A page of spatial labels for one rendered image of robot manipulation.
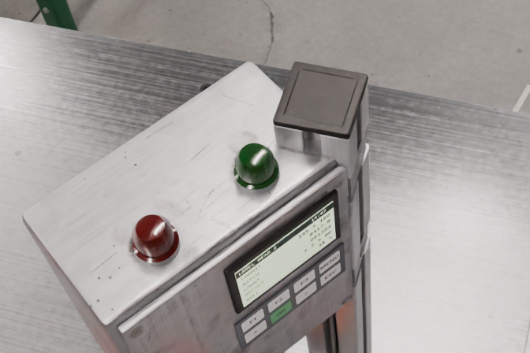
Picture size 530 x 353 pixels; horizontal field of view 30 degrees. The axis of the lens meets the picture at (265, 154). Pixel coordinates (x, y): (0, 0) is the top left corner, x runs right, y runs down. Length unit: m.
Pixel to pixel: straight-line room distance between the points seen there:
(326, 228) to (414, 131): 0.77
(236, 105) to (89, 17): 2.12
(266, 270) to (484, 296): 0.69
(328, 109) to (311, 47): 1.97
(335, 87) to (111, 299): 0.17
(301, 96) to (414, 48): 1.96
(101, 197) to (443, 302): 0.73
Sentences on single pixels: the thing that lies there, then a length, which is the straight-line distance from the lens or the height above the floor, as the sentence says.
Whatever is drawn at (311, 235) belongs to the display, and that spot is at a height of 1.43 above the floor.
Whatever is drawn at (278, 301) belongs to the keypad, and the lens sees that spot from 0.64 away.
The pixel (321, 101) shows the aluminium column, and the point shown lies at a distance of 0.56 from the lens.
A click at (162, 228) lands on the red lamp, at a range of 0.53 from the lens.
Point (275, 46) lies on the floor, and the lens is 2.53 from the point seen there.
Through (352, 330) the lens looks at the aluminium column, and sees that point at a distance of 0.79.
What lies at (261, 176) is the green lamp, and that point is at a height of 1.49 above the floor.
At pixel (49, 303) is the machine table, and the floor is 0.83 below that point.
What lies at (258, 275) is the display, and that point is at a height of 1.43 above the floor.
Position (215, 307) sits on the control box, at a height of 1.42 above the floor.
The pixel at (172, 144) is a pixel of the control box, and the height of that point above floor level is 1.48.
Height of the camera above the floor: 1.95
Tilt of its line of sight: 56 degrees down
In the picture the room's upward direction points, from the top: 10 degrees counter-clockwise
